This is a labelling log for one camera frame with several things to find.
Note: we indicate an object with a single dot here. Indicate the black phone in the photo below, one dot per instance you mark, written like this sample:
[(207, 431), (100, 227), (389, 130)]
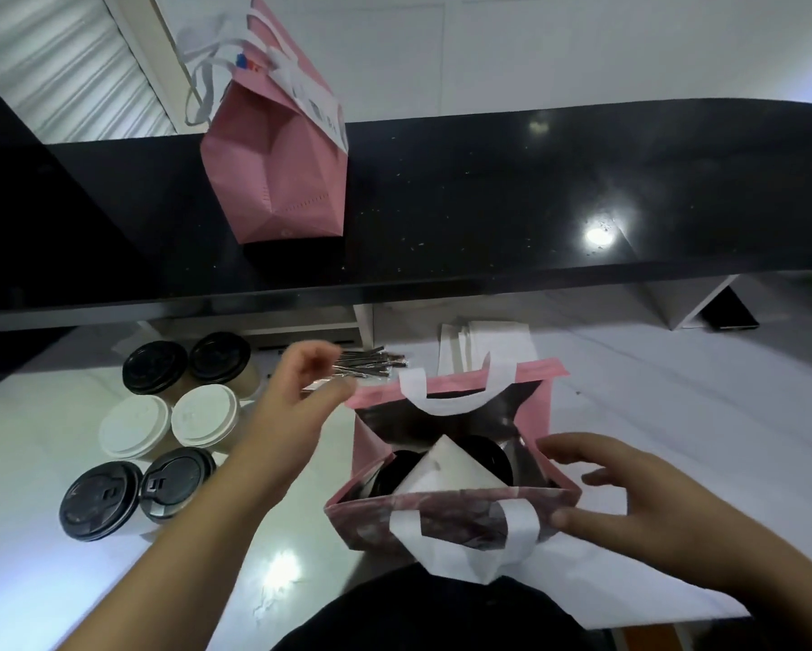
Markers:
[(731, 311)]

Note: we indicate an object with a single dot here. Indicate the cream shutter side frame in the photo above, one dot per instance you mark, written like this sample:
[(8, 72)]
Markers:
[(141, 54)]

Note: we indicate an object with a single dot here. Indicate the pink paper bag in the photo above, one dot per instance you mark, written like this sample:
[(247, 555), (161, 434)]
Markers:
[(277, 183), (365, 528)]

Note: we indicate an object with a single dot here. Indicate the pile of straws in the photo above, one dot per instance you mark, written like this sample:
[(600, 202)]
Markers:
[(372, 364)]

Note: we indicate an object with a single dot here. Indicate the cluster of lidded paper cups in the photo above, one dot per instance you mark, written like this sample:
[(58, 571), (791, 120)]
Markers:
[(135, 427)]

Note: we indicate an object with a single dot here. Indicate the black glossy counter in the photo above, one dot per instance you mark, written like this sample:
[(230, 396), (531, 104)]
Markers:
[(480, 196)]

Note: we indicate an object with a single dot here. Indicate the white triangular support bracket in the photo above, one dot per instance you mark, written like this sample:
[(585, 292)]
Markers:
[(677, 301)]

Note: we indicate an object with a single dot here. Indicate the person's black shirt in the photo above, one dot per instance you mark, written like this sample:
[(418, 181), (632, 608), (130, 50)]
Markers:
[(446, 617)]

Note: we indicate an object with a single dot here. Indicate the person's left forearm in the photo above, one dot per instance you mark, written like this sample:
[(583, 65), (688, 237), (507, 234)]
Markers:
[(168, 576)]

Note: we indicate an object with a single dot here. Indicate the person's right hand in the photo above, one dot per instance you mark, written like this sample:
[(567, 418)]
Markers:
[(670, 522)]

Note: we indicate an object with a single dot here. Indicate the person's left hand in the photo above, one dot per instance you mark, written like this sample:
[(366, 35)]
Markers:
[(284, 427)]

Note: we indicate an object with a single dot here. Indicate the tall black glossy cabinet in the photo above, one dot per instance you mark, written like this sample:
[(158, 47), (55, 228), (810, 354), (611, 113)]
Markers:
[(26, 230)]

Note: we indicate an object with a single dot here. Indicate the white roller shutter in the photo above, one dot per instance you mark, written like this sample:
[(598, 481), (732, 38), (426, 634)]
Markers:
[(60, 60)]

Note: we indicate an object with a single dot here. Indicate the stack of white napkins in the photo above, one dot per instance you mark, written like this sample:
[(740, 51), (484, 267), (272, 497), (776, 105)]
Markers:
[(507, 342)]

